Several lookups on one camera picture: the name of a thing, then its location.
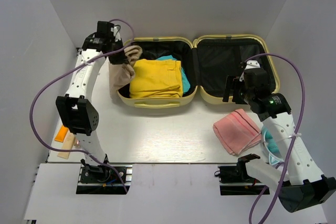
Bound teal cat-ear headphones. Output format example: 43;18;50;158
261;126;284;165

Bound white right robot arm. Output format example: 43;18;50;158
223;60;335;212

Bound beige garment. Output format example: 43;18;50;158
109;45;143;99

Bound yellow garment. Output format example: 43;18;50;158
129;59;183;99

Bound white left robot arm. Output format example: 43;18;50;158
56;21;128;182

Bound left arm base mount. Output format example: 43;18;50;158
76;165;132;195

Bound pink towel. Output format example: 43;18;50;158
213;109;261;155

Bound beige cosmetic tube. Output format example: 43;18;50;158
57;133;76;159

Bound yellow hard-shell suitcase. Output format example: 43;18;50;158
117;34;269;109

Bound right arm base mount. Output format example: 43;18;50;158
214;165;265;196

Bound teal garment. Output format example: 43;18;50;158
157;55;191;94

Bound orange sunscreen tube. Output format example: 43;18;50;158
54;125;69;143

